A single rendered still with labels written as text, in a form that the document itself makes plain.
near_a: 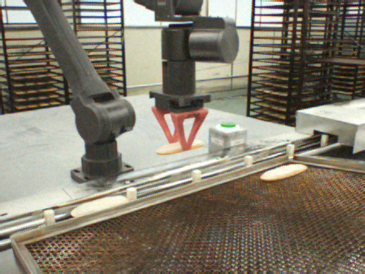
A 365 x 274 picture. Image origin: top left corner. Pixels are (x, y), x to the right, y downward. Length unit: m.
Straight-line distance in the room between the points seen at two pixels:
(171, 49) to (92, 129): 0.24
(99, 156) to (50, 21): 0.30
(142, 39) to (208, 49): 5.09
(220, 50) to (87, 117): 0.31
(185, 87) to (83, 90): 0.24
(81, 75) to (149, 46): 4.94
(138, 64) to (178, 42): 5.02
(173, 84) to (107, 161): 0.25
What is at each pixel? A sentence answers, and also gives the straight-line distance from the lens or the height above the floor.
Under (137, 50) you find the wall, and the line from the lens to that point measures 5.58.
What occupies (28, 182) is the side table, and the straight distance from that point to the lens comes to 0.83.
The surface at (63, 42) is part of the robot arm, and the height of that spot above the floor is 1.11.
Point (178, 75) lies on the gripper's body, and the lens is 0.59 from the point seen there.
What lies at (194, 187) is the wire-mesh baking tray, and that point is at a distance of 0.57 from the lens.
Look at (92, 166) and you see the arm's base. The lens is 0.77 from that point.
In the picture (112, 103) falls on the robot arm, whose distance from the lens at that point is 0.75.
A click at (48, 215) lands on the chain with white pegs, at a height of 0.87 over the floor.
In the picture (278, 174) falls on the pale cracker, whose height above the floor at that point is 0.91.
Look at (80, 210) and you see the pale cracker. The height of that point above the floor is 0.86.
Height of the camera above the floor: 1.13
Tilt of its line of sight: 17 degrees down
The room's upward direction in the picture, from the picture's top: straight up
